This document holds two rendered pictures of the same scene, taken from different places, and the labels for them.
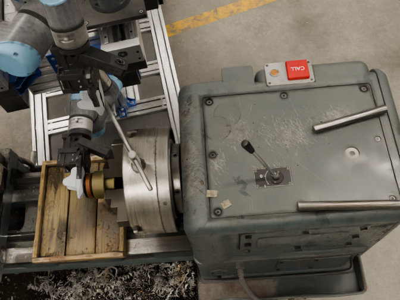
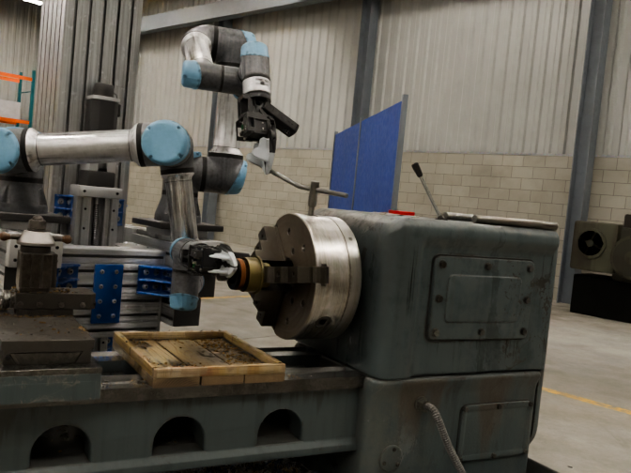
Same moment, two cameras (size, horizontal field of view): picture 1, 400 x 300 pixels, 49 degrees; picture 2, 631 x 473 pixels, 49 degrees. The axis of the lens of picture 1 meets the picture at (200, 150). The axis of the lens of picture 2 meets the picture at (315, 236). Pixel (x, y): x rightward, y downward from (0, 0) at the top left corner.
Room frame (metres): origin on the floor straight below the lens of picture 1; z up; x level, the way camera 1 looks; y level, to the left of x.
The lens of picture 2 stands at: (-0.93, 1.13, 1.27)
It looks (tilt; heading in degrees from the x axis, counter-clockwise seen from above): 3 degrees down; 325
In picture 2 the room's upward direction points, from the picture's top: 5 degrees clockwise
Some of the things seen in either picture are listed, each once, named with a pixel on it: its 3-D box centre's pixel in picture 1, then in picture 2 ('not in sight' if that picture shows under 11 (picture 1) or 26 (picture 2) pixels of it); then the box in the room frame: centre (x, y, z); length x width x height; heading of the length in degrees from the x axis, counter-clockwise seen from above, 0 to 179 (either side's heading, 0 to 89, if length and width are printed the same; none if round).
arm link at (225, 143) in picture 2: not in sight; (228, 112); (1.14, 0.09, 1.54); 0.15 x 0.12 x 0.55; 71
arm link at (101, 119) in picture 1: (93, 118); (185, 288); (0.81, 0.34, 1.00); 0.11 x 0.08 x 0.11; 150
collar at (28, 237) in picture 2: not in sight; (36, 237); (0.65, 0.78, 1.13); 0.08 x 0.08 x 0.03
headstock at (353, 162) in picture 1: (283, 166); (423, 286); (0.49, -0.24, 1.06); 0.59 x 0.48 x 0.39; 85
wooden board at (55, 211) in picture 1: (82, 207); (194, 355); (0.53, 0.43, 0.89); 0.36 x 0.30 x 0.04; 175
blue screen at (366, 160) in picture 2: not in sight; (353, 211); (5.88, -4.13, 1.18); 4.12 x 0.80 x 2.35; 153
